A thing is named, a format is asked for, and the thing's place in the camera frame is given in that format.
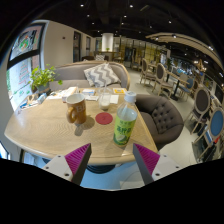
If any white napkin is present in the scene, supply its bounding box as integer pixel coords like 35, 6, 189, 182
109, 94, 120, 105

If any group of ceiling lights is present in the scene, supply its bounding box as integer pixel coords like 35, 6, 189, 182
78, 2, 224, 79

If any yellow card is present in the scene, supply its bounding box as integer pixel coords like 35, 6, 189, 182
112, 87, 128, 95

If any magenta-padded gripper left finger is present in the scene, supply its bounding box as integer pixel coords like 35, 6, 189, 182
41, 143, 92, 185

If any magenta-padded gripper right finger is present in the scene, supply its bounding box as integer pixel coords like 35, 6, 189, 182
132, 143, 183, 186

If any white open magazine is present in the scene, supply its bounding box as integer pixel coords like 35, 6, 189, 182
46, 86, 79, 100

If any blue tissue pack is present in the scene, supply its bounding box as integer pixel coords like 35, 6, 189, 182
36, 92, 48, 104

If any grey upholstered sofa bench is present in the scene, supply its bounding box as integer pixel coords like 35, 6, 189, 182
49, 60, 131, 92

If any green potted plant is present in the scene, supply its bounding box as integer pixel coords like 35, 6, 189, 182
29, 64, 63, 95

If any white blue leaflet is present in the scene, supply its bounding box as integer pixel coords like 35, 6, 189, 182
81, 88, 97, 96

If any tan ceramic mug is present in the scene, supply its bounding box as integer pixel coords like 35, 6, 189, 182
65, 92, 88, 126

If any flat round red coaster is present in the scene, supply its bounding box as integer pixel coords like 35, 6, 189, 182
95, 111, 114, 126

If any clear green-labelled drink bottle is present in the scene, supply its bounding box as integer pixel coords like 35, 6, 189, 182
113, 91, 139, 148

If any clear plastic cup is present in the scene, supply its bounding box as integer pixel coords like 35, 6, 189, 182
98, 83, 112, 112

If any grey tufted armchair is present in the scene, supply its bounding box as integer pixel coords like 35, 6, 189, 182
134, 93, 185, 152

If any grey white chevron cushion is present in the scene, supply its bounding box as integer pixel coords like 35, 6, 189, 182
83, 62, 122, 88

